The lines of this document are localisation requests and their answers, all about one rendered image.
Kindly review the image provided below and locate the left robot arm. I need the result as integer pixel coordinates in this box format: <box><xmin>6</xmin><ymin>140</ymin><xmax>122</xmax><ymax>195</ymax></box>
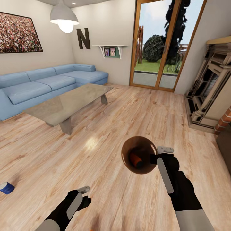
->
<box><xmin>35</xmin><ymin>186</ymin><xmax>91</xmax><ymax>231</ymax></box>

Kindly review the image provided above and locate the trash can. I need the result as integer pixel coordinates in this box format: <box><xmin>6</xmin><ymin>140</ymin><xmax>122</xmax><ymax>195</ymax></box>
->
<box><xmin>121</xmin><ymin>136</ymin><xmax>158</xmax><ymax>175</ymax></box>

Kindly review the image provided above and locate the can of soda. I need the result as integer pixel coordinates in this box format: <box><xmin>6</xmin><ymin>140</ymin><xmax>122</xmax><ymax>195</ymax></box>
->
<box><xmin>129</xmin><ymin>153</ymin><xmax>143</xmax><ymax>169</ymax></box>
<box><xmin>0</xmin><ymin>182</ymin><xmax>14</xmax><ymax>194</ymax></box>

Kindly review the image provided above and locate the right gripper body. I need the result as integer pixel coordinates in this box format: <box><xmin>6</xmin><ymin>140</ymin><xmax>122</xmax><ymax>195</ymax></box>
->
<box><xmin>150</xmin><ymin>154</ymin><xmax>160</xmax><ymax>165</ymax></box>

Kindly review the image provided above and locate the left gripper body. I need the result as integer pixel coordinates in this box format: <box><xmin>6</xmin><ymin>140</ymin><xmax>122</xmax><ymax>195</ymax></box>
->
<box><xmin>77</xmin><ymin>196</ymin><xmax>89</xmax><ymax>211</ymax></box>

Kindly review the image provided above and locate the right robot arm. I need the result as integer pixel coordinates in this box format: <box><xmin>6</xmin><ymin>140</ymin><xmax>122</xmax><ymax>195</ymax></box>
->
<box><xmin>150</xmin><ymin>146</ymin><xmax>215</xmax><ymax>231</ymax></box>

